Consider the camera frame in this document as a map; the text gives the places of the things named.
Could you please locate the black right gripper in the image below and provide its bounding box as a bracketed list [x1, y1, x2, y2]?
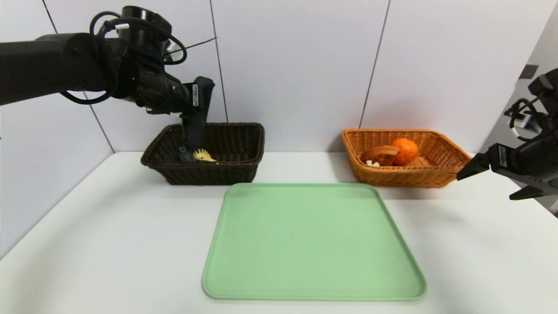
[456, 131, 558, 201]

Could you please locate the orange fruit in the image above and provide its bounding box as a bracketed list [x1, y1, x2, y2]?
[391, 138, 419, 166]

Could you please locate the toy waffle cake with cream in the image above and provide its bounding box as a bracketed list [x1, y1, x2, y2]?
[360, 145, 401, 167]

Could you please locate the yellow pasta fork green handle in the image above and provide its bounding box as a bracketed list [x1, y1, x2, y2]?
[193, 148, 218, 163]

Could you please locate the black leather glasses case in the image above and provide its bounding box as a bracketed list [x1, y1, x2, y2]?
[181, 76, 215, 154]

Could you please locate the orange wicker basket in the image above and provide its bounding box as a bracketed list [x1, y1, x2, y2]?
[341, 129, 473, 188]

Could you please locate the dark brown wicker basket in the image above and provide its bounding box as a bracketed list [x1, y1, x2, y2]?
[140, 123, 265, 185]

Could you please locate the light green plastic tray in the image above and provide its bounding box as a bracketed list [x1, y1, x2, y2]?
[202, 182, 428, 301]

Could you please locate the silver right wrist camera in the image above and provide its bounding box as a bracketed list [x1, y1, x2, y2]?
[505, 109, 543, 135]

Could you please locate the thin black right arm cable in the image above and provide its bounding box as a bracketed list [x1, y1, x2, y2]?
[509, 92, 548, 141]

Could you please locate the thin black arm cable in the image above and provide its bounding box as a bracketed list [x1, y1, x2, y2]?
[89, 11, 217, 66]
[509, 92, 548, 141]

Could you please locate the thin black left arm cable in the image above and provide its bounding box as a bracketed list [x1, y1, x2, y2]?
[89, 11, 217, 66]

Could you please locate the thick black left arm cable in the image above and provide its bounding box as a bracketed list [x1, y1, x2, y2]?
[60, 85, 118, 105]

